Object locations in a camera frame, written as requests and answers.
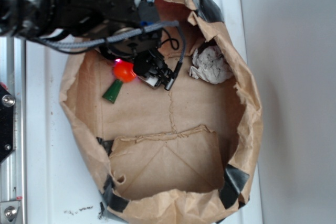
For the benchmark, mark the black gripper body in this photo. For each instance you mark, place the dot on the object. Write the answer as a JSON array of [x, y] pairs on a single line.
[[141, 51]]

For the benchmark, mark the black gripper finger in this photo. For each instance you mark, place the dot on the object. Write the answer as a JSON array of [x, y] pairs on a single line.
[[165, 76], [151, 81]]

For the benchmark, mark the orange plastic toy carrot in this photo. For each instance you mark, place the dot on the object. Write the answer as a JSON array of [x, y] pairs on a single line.
[[123, 73]]

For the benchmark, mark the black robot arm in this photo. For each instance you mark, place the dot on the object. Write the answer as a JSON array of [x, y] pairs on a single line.
[[128, 30]]

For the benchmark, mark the crumpled white paper ball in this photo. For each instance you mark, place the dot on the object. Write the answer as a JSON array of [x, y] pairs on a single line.
[[210, 66]]

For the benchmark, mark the brown paper bag tray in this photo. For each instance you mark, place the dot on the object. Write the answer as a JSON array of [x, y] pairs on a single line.
[[187, 155]]

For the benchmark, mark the white plastic board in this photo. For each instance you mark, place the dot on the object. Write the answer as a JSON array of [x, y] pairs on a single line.
[[60, 188]]

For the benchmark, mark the aluminium frame rail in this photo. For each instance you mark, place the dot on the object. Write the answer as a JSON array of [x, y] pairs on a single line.
[[12, 73]]

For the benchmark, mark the black metal bracket plate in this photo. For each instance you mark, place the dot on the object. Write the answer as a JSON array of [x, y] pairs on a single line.
[[7, 123]]

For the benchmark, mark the silver corner bracket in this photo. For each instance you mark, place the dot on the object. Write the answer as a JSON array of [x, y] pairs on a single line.
[[11, 212]]

